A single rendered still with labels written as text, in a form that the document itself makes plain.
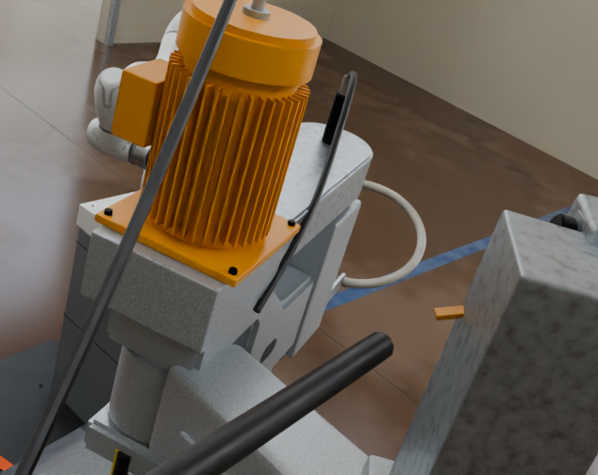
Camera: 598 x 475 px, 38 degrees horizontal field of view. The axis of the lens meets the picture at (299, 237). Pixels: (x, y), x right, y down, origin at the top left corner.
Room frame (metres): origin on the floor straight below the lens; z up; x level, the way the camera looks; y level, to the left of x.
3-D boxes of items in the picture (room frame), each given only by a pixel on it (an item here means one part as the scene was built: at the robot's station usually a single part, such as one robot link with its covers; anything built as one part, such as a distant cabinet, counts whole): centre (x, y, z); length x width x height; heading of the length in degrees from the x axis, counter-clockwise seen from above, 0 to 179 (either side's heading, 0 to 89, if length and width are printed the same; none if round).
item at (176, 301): (1.69, 0.09, 1.64); 0.96 x 0.25 x 0.17; 165
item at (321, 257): (1.95, 0.02, 1.35); 0.36 x 0.22 x 0.45; 165
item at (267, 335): (1.65, 0.12, 1.33); 0.74 x 0.23 x 0.49; 165
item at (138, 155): (2.22, 0.48, 1.45); 0.09 x 0.06 x 0.09; 165
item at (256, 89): (1.39, 0.19, 1.93); 0.31 x 0.28 x 0.40; 75
